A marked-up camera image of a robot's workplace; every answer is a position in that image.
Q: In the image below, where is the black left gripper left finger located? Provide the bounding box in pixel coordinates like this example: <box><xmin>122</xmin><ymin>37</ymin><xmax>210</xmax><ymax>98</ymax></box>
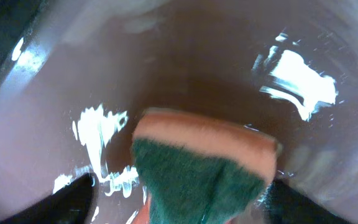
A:
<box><xmin>0</xmin><ymin>172</ymin><xmax>96</xmax><ymax>224</ymax></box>

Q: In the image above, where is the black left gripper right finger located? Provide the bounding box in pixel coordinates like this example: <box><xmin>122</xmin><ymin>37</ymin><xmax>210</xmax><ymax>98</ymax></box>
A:
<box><xmin>264</xmin><ymin>180</ymin><xmax>351</xmax><ymax>224</ymax></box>

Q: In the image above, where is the green and orange sponge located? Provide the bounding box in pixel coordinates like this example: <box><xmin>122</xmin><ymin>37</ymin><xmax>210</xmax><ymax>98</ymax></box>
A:
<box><xmin>131</xmin><ymin>109</ymin><xmax>281</xmax><ymax>223</ymax></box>

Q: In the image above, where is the black water tray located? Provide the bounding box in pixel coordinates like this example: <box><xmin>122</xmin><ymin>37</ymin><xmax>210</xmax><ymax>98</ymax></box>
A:
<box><xmin>0</xmin><ymin>1</ymin><xmax>358</xmax><ymax>223</ymax></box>

